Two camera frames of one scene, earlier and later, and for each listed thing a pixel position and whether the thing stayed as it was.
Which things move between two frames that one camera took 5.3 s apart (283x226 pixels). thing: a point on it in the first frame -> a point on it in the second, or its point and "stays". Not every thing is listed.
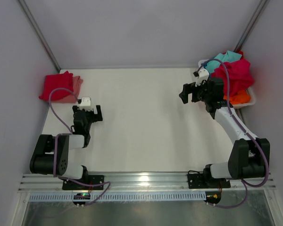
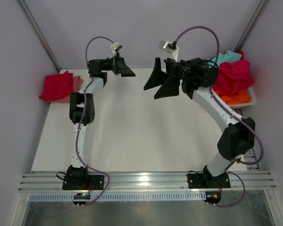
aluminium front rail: [164, 182] stays
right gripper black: [188, 88] -> [170, 87]
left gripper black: [95, 117] -> [124, 70]
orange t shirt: [241, 97] stays
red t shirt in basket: [240, 52] stays
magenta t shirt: [240, 76] stays
